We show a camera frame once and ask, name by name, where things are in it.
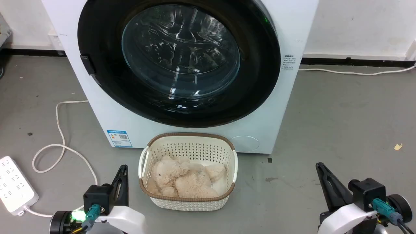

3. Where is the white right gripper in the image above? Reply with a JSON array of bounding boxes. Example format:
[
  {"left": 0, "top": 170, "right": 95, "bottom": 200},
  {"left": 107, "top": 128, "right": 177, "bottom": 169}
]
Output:
[{"left": 316, "top": 162, "right": 378, "bottom": 234}]

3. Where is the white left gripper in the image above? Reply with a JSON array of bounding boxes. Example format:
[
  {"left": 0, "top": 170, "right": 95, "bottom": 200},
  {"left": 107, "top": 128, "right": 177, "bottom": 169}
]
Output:
[{"left": 94, "top": 164, "right": 147, "bottom": 234}]

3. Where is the white front-load washing machine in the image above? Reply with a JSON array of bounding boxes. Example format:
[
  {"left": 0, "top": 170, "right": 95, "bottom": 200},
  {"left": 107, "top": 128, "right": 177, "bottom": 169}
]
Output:
[{"left": 42, "top": 0, "right": 319, "bottom": 154}]

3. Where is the black round glass washer door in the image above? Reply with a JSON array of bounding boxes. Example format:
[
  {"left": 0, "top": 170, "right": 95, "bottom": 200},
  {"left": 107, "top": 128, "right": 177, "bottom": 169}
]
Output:
[{"left": 77, "top": 0, "right": 281, "bottom": 128}]

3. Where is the blue energy label sticker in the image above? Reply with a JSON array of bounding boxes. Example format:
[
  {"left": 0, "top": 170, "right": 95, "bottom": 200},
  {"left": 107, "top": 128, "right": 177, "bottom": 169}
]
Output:
[{"left": 107, "top": 130, "right": 133, "bottom": 148}]

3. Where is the beige plush toy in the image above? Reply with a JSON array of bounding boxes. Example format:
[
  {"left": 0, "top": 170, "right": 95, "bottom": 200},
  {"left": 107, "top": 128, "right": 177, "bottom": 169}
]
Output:
[{"left": 146, "top": 155, "right": 227, "bottom": 199}]

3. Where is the cream perforated laundry basket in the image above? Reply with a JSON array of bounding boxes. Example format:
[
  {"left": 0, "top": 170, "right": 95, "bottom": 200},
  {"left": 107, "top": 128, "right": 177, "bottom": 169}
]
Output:
[{"left": 138, "top": 132, "right": 239, "bottom": 212}]

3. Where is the round white filter cover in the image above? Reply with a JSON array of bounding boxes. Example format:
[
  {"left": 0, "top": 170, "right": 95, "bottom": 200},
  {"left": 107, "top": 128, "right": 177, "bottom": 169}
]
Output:
[{"left": 230, "top": 136, "right": 260, "bottom": 153}]

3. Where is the white power strip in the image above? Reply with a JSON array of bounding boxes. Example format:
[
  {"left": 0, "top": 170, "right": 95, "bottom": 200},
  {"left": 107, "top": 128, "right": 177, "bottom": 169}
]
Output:
[{"left": 0, "top": 156, "right": 39, "bottom": 216}]

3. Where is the small text label sticker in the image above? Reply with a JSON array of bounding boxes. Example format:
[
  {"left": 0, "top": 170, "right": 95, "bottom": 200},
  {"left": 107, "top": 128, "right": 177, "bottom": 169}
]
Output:
[{"left": 283, "top": 54, "right": 295, "bottom": 71}]

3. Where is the teal left camera connector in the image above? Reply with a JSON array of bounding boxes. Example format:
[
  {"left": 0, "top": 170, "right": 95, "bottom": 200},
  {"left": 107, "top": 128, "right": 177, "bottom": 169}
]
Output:
[{"left": 82, "top": 204, "right": 101, "bottom": 232}]

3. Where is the teal camera connector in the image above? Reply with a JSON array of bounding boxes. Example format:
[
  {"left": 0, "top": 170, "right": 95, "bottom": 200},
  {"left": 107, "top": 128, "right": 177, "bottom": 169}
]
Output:
[
  {"left": 372, "top": 198, "right": 404, "bottom": 225},
  {"left": 82, "top": 204, "right": 101, "bottom": 232}
]

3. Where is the teal right camera connector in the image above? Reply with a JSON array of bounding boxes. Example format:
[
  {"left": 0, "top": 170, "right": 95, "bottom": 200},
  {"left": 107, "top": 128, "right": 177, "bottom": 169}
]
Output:
[{"left": 372, "top": 198, "right": 404, "bottom": 225}]

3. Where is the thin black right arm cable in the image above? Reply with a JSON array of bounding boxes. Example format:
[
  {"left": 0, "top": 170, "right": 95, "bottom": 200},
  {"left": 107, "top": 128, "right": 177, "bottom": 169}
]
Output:
[{"left": 395, "top": 218, "right": 416, "bottom": 234}]

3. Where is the white power strip cable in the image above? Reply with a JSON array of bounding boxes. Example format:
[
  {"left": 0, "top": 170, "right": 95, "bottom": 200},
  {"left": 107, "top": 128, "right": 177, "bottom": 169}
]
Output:
[{"left": 23, "top": 100, "right": 98, "bottom": 218}]

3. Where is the thin white floor cable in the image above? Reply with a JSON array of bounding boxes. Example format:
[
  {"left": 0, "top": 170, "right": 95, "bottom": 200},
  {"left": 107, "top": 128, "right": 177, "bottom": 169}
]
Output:
[{"left": 298, "top": 63, "right": 416, "bottom": 76}]

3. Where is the black washer door handle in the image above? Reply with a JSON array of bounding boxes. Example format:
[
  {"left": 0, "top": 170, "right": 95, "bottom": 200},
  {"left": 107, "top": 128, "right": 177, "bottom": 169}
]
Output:
[{"left": 80, "top": 55, "right": 97, "bottom": 76}]

